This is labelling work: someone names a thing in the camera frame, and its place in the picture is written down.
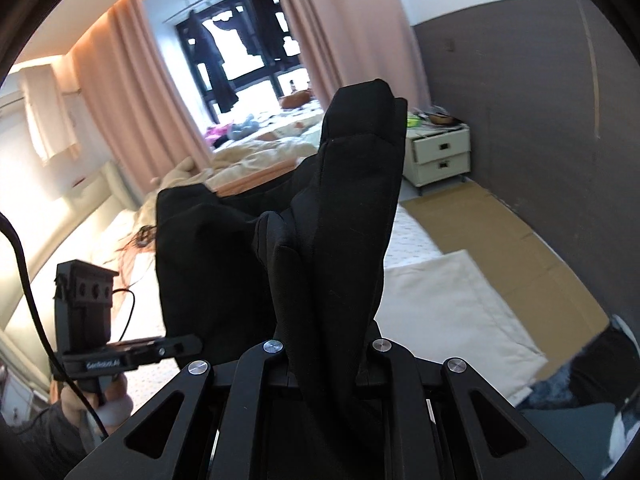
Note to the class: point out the white two-drawer nightstand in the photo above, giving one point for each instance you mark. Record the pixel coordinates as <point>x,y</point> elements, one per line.
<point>440,147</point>

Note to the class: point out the beige pillow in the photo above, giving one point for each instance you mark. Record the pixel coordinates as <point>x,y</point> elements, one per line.
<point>450,310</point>

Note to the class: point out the black framed window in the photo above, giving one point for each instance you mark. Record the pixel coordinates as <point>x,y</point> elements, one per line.
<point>255,72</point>

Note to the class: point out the bed with dotted sheet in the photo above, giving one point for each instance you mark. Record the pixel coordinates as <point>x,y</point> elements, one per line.
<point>415,240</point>

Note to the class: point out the blue fuzzy cloth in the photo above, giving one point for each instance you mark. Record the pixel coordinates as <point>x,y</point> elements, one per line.
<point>547,385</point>

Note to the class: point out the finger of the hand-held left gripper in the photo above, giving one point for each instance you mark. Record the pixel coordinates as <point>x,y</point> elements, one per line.
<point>180,346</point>

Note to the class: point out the white bedside cabinet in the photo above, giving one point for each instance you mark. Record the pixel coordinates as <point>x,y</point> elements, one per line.
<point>20,395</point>

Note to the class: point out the person's dark trouser leg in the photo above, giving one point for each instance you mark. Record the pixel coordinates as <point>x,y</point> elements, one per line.
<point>600,370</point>

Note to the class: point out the white padded headboard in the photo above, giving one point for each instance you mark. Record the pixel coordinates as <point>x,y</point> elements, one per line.
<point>75,220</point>

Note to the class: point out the black garment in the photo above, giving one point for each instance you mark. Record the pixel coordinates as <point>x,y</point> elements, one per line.
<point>340,210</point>

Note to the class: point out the short dark hanging garment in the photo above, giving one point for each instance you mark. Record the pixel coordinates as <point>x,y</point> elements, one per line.
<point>272,25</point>

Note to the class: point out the white hanging cloth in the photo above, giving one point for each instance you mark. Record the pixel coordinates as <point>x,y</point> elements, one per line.
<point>50,110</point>

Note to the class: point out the wide pink curtain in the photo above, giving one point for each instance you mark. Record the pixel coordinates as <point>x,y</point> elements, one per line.
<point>150,100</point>

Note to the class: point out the person's left forearm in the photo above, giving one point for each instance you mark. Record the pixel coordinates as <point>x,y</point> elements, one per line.
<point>45,440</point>

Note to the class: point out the clutter on nightstand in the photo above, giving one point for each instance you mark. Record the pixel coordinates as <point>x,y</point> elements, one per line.
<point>435,117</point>

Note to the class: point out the long dark hanging garment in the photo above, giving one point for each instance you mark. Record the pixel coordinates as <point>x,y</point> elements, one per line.
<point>215,70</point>

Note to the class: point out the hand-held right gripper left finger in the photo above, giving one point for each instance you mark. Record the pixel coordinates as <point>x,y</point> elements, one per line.
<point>260,370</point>

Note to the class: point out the orange cushion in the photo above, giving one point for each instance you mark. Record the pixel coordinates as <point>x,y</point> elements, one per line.
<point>296,101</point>

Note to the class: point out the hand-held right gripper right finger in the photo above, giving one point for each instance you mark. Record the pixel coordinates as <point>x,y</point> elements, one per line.
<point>395,375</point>

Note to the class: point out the flat brown cardboard sheet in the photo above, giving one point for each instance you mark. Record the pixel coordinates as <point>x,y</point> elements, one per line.
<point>525,260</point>

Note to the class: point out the beige duvet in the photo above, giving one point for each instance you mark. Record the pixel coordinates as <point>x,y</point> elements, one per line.
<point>260,152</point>

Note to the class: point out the pale blue soft toy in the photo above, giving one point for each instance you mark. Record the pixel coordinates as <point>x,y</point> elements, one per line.
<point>246,127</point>

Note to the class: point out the person's left hand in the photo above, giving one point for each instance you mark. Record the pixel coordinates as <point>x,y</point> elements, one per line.
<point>120,405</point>

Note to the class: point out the narrow pink curtain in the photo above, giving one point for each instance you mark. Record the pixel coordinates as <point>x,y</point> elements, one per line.
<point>340,25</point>

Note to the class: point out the pink soft toy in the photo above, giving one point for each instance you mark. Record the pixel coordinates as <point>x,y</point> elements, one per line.
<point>220,135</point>

